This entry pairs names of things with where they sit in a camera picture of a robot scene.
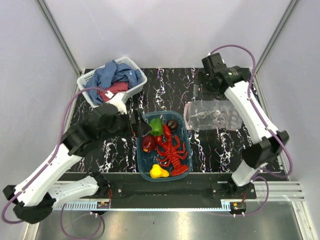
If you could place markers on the yellow fake fruit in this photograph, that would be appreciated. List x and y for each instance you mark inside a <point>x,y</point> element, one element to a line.
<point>158,172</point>

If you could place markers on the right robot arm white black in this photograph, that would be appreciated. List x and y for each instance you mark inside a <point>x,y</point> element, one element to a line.
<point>267,140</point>

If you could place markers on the red cloth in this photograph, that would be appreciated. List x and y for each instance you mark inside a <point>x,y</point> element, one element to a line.
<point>117,87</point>

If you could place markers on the red fake apple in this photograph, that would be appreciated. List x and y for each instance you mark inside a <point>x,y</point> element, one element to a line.
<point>148,143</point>

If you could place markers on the white plastic basket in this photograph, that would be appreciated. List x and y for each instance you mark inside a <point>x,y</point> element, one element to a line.
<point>120,70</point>

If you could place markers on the dark fake plum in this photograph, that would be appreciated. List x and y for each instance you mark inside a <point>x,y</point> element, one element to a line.
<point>172,124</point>

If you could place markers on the aluminium frame rail front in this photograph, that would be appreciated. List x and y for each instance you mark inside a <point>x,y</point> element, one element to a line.
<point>290,191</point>

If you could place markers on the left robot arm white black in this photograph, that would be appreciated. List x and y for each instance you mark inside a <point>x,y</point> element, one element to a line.
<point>35,198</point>

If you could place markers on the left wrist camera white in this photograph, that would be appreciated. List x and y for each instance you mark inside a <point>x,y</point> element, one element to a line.
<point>116,99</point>

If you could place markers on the red fake lobster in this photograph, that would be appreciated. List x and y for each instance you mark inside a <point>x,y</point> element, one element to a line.
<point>172,154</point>

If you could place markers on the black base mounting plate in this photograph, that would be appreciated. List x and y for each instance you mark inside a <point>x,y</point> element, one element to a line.
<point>121,190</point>

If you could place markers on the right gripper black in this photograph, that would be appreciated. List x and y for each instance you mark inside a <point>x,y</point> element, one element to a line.
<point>202,78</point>

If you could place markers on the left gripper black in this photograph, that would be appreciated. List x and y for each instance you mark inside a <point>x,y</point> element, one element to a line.
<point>142,127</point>

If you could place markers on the clear zip top bag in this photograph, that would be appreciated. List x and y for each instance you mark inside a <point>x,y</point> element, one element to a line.
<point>204,115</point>

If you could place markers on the blue plastic container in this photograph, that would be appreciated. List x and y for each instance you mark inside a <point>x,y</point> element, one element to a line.
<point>145,161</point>

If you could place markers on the green fake vegetable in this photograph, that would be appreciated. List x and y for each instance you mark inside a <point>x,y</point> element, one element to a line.
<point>156,125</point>

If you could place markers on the blue patterned cloth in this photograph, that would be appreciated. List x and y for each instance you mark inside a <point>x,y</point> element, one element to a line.
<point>91,96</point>

